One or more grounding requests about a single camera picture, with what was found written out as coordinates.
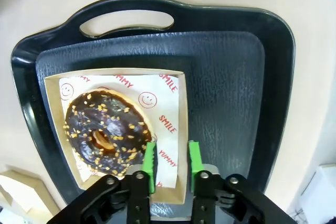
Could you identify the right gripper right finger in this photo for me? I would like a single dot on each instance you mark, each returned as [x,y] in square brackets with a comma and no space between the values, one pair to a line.
[223,197]

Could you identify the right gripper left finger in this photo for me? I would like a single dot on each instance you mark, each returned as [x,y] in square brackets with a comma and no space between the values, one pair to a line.
[126,197]

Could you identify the chocolate glazed donut with nuts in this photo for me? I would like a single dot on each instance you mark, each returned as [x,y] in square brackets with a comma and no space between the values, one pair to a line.
[105,119]

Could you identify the brown cardboard box tray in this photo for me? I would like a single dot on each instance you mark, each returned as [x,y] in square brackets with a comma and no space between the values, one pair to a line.
[29,182]
[52,98]

